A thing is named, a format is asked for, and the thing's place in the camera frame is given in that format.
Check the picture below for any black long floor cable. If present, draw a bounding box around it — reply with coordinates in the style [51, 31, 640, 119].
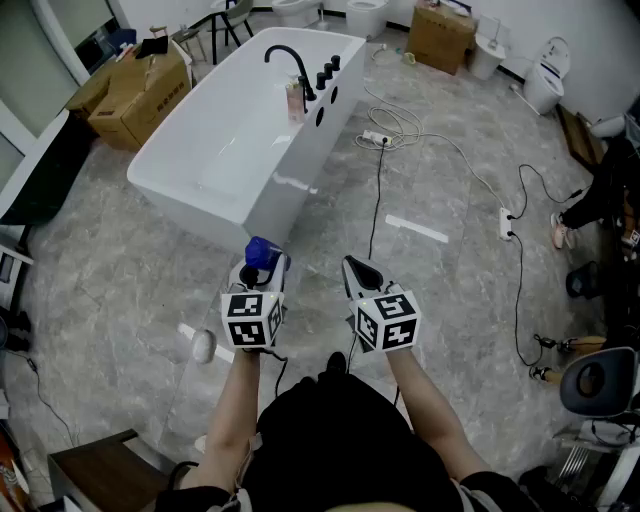
[508, 231, 547, 370]

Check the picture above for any dark wooden stool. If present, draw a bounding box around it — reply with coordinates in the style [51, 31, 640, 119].
[46, 428, 172, 512]

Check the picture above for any flat cardboard box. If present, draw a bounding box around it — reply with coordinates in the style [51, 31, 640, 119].
[64, 58, 120, 117]

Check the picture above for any black mesh basket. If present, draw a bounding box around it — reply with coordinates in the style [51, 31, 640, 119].
[565, 260, 600, 301]

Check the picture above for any pink bottle with pale cap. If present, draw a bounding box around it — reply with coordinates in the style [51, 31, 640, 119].
[284, 82, 308, 122]

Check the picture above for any white narrow power strip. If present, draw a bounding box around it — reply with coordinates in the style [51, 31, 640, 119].
[498, 206, 516, 243]

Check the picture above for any white round bin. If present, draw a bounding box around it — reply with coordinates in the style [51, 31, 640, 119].
[469, 14, 512, 82]

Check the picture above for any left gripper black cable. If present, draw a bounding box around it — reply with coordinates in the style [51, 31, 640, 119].
[258, 346, 290, 402]

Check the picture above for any person's right forearm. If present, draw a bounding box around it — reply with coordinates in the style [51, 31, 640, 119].
[383, 346, 495, 485]

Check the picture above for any black straight power cable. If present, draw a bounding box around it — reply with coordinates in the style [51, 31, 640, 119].
[367, 138, 390, 262]

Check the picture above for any large cardboard box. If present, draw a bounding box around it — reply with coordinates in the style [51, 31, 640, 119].
[88, 41, 194, 153]

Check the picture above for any blue cap bottle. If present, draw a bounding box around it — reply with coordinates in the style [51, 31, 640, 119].
[243, 235, 284, 282]

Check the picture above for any black item on cardboard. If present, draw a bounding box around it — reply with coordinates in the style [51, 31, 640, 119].
[135, 35, 172, 61]

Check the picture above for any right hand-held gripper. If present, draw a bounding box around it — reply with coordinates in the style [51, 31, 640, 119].
[341, 254, 423, 354]

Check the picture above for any white floor tape strip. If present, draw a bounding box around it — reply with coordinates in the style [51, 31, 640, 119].
[384, 213, 450, 245]

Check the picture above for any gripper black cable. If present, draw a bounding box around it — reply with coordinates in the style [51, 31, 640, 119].
[258, 346, 290, 402]
[345, 333, 362, 375]

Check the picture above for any person's black clothing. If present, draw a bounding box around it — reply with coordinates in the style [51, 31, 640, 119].
[153, 367, 551, 512]

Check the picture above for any black flat screen panel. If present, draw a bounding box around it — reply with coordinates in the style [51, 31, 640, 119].
[0, 110, 100, 227]

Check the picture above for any person's left forearm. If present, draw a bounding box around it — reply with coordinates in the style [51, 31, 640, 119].
[191, 346, 262, 495]

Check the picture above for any white round object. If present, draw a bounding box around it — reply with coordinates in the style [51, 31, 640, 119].
[190, 328, 218, 365]

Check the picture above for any grey round-backed chair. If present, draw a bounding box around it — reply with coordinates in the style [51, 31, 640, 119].
[559, 346, 639, 421]

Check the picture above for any white power strip coiled cable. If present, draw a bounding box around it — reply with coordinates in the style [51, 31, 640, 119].
[361, 129, 394, 150]

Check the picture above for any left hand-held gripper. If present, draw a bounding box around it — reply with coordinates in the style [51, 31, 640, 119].
[221, 252, 293, 350]

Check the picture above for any cardboard box with dark tape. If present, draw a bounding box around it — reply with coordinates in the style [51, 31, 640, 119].
[405, 3, 477, 77]

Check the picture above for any dark metal chair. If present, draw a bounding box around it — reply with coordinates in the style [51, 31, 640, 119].
[206, 0, 256, 67]

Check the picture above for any white bathtub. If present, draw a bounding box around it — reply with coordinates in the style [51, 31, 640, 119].
[126, 26, 368, 256]

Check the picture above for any white toilet with open lid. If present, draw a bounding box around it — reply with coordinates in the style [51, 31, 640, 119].
[521, 35, 572, 117]

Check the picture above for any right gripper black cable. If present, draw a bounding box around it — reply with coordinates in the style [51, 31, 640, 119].
[345, 333, 362, 375]

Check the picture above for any black looped cable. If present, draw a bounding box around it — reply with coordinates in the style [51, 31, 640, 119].
[510, 163, 592, 221]

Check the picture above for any black curved faucet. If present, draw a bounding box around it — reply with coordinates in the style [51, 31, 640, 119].
[263, 44, 318, 103]

